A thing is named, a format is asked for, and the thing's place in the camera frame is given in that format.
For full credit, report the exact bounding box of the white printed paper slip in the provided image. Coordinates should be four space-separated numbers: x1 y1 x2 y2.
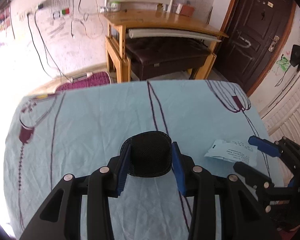
205 139 258 167

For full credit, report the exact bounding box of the purple floor mat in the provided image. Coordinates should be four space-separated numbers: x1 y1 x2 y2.
55 71 112 92

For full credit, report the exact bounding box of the white power strip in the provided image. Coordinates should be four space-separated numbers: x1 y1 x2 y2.
71 72 93 82

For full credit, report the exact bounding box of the dark brown tufted bench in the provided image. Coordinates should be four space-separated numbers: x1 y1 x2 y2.
125 37 210 81

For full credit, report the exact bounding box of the wooden desk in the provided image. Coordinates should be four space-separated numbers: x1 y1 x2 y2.
102 9 229 83

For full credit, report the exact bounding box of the dark brown entrance door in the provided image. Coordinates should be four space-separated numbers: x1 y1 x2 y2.
215 0 296 95

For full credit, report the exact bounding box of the pink tissue box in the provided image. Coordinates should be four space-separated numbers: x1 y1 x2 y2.
175 3 195 17

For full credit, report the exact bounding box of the light blue patterned tablecloth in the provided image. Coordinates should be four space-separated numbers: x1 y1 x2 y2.
4 80 268 237

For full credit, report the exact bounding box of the black mesh pouch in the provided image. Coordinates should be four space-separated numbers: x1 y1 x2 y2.
120 131 172 178

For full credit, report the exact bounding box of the black power cable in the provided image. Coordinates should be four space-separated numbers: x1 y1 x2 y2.
26 8 73 83

